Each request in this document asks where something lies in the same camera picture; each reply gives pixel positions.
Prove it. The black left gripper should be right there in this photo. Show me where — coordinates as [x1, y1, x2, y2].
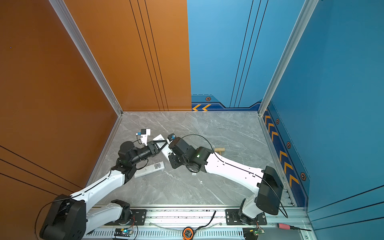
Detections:
[130, 140, 167, 168]

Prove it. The white remote control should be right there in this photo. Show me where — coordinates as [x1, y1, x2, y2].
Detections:
[153, 135, 173, 162]

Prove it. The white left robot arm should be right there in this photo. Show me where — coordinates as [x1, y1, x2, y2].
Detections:
[35, 140, 168, 240]

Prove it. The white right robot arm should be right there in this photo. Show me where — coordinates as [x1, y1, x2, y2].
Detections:
[167, 134, 284, 225]

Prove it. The white remote with QR label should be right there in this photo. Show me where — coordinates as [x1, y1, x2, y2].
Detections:
[134, 161, 165, 178]

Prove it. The wooden mallet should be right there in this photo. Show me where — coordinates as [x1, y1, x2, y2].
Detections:
[214, 148, 226, 155]

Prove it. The green circuit board left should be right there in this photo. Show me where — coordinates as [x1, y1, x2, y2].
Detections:
[113, 228, 135, 239]

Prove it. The circuit board right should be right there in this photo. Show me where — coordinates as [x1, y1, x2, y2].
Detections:
[243, 228, 265, 240]

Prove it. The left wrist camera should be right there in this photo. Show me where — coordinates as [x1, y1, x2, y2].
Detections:
[136, 129, 151, 146]

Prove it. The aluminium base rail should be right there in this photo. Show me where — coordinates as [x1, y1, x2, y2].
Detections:
[83, 205, 317, 240]

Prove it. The pink handled screwdriver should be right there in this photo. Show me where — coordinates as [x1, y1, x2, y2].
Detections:
[277, 223, 311, 232]

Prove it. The aluminium corner post left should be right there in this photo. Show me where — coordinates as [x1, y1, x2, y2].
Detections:
[49, 0, 124, 117]

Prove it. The aluminium corner post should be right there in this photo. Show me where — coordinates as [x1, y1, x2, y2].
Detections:
[258, 0, 319, 117]
[49, 0, 124, 117]

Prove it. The aluminium corner post right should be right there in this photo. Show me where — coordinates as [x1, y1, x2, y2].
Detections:
[258, 0, 319, 117]

